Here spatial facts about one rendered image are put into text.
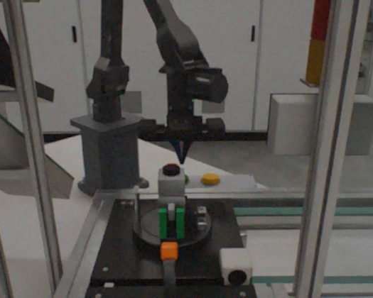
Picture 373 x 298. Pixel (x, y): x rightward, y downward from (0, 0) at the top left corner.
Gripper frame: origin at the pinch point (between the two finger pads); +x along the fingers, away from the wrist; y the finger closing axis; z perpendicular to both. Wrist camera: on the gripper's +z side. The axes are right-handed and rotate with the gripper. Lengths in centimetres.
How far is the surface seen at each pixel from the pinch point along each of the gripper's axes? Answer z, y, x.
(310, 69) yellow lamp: 33.9, 15.0, -23.1
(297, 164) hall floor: -221, 101, 104
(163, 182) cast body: 23.7, -3.2, -3.8
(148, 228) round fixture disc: 22.9, -6.1, 5.1
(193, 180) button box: -0.8, 2.6, 8.0
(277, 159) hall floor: -234, 87, 103
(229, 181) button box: 0.1, 10.9, 8.2
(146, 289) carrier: 35.2, -5.5, 7.2
